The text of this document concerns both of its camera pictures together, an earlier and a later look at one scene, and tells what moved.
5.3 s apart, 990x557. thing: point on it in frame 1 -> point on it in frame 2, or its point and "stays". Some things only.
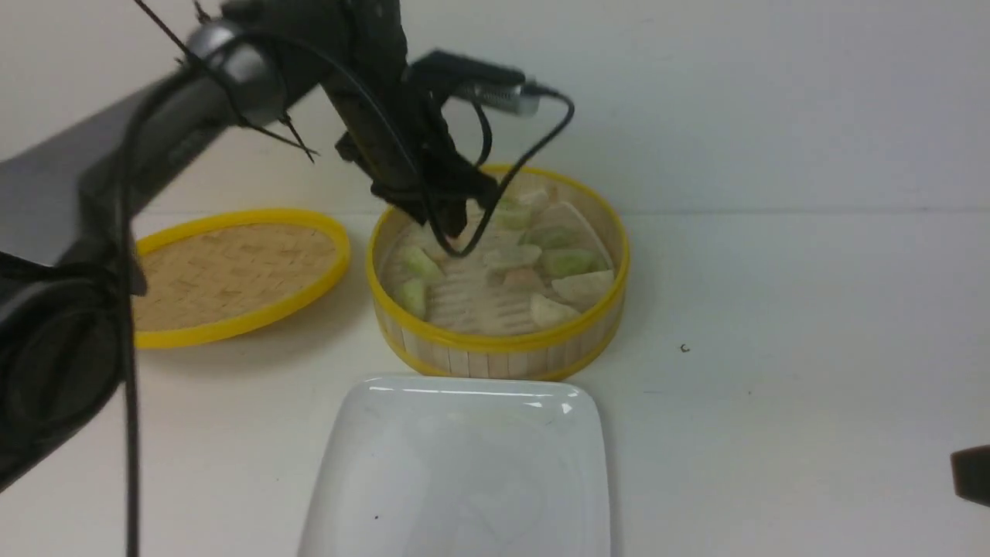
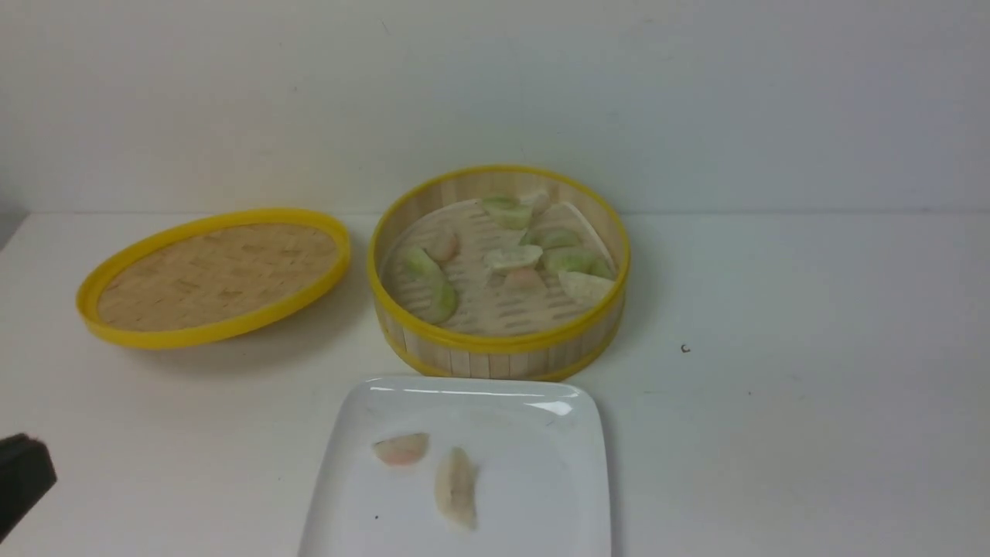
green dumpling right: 570,262 stays
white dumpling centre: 512,255 stays
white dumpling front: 546,312 -> 455,488
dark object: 971,472 -> 27,474
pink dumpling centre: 523,281 stays
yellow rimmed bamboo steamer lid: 216,275 stays
